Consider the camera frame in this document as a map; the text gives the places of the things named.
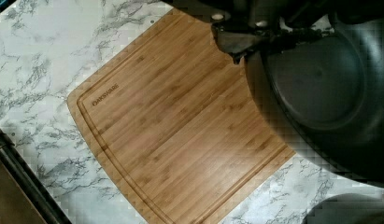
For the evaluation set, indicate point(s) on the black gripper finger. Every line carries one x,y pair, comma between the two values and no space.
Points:
239,39

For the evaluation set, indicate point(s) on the bamboo cutting board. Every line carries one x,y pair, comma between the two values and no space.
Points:
171,121

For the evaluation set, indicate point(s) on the dark grey bowl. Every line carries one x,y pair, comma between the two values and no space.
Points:
326,99

